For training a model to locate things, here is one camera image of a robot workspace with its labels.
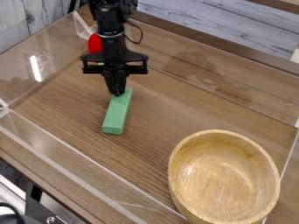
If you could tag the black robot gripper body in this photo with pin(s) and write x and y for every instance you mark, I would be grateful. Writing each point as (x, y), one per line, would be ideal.
(115, 57)

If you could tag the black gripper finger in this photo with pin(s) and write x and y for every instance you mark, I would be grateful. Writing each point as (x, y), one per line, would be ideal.
(111, 80)
(121, 81)

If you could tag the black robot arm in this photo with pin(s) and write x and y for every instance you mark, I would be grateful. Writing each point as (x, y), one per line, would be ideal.
(111, 14)

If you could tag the green rectangular block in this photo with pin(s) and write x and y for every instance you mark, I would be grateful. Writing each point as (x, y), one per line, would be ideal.
(115, 118)

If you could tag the brown wooden bowl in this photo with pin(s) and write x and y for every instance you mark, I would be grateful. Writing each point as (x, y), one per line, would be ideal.
(223, 178)

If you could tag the red toy strawberry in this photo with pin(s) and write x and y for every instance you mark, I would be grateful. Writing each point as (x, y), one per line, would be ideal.
(95, 45)

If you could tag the clear acrylic tray enclosure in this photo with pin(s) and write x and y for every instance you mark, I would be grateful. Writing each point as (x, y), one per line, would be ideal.
(111, 177)

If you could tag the black metal table frame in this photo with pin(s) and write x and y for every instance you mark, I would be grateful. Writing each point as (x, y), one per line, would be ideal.
(36, 210)

